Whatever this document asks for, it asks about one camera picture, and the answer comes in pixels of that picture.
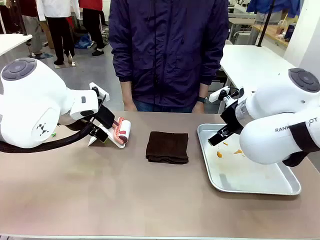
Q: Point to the orange food scrap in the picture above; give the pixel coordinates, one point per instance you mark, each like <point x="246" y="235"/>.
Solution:
<point x="225" y="143"/>
<point x="219" y="154"/>
<point x="238" y="151"/>

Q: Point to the bystander in red top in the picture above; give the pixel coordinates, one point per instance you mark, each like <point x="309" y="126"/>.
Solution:
<point x="93" y="27"/>

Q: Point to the person in navy jacket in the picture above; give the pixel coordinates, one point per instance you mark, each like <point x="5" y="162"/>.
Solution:
<point x="167" y="50"/>

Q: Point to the bystander in white coat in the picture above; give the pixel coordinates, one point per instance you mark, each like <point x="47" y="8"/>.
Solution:
<point x="58" y="27"/>

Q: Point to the blue hanging jacket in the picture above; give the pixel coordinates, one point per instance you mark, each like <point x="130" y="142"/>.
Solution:
<point x="275" y="7"/>

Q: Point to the wooden top bench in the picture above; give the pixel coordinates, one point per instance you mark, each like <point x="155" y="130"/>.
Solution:
<point x="275" y="33"/>

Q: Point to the silver metal tray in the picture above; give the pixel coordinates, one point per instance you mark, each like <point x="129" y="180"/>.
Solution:
<point x="237" y="180"/>

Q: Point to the large white work table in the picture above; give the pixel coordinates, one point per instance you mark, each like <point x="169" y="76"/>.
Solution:
<point x="247" y="65"/>

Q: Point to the person's left hand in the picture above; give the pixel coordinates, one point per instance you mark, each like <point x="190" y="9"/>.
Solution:
<point x="198" y="107"/>

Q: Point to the black wrist watch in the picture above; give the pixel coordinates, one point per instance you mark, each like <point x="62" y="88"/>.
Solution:
<point x="202" y="99"/>

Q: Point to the bystander in beige trousers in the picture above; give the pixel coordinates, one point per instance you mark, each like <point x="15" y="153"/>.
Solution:
<point x="32" y="30"/>

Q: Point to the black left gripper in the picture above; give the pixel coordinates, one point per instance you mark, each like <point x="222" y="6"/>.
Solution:
<point x="92" y="126"/>

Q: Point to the black vertical pole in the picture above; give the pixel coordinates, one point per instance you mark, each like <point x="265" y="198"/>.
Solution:
<point x="265" y="22"/>

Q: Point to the blue plastic bag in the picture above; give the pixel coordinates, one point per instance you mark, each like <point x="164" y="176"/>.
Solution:
<point x="83" y="41"/>

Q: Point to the blue jeans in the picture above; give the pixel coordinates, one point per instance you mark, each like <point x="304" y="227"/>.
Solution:
<point x="162" y="107"/>

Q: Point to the dark blue tumbler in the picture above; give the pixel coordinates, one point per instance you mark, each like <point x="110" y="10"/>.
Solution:
<point x="290" y="32"/>

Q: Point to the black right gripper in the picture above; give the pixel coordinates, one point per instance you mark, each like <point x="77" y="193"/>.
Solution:
<point x="231" y="116"/>

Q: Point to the person's left forearm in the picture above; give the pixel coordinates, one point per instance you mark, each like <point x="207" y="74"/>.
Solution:
<point x="203" y="90"/>

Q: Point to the person's right forearm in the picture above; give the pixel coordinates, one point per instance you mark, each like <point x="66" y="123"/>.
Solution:
<point x="127" y="91"/>

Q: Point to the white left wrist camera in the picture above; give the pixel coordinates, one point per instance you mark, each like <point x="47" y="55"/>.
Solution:
<point x="105" y="97"/>

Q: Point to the white folded lint roller stand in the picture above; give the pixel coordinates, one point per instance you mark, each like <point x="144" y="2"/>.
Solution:
<point x="93" y="142"/>

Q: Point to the brown cardboard floor mat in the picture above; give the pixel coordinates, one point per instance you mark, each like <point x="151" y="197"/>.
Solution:
<point x="65" y="65"/>

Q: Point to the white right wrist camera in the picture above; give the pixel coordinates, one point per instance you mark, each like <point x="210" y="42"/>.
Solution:
<point x="215" y="95"/>

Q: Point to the clear plastic drink cup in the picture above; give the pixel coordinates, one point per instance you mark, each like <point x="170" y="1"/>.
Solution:
<point x="281" y="27"/>

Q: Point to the person's right hand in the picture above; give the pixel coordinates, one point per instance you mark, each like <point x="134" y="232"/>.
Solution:
<point x="130" y="106"/>

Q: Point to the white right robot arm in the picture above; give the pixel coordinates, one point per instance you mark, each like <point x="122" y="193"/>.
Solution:
<point x="270" y="120"/>

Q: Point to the dark brown cloth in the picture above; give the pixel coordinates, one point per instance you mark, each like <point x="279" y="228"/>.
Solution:
<point x="167" y="147"/>

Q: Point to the blue floor mat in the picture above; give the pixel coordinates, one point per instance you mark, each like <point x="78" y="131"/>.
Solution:
<point x="42" y="55"/>

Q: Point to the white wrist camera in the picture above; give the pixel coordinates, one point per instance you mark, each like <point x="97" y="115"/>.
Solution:
<point x="105" y="97"/>
<point x="215" y="95"/>

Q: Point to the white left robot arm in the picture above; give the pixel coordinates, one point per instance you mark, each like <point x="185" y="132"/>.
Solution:
<point x="30" y="105"/>

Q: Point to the small white side table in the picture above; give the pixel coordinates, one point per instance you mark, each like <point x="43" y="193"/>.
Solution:
<point x="11" y="41"/>

